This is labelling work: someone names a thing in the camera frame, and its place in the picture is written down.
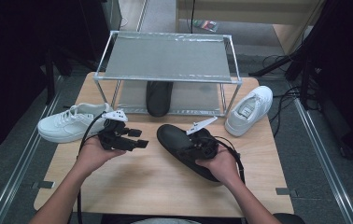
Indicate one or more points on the white sneaker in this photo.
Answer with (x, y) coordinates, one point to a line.
(68, 124)
(261, 96)

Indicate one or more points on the black stand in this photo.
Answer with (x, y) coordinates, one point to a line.
(50, 77)
(277, 63)

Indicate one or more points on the person's grey clothing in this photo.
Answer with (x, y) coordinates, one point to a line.
(165, 221)

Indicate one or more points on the metal floor rail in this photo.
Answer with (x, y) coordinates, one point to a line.
(19, 168)
(324, 161)

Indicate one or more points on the black shoe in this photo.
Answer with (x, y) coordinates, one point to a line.
(173, 138)
(159, 99)

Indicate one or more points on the person's left hand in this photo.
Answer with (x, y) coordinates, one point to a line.
(92, 157)

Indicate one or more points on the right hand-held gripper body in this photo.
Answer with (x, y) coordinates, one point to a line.
(204, 146)

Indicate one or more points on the wooden furniture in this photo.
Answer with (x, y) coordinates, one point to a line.
(246, 12)

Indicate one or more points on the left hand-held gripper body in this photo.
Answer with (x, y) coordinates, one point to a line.
(112, 137)

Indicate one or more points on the metal shoe rack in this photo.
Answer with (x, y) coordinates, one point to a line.
(165, 56)

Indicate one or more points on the colourful packet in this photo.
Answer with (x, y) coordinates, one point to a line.
(205, 25)

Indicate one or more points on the person's right hand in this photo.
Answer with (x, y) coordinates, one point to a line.
(226, 168)

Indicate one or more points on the grey table bracket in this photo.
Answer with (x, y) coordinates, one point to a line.
(44, 184)
(286, 192)

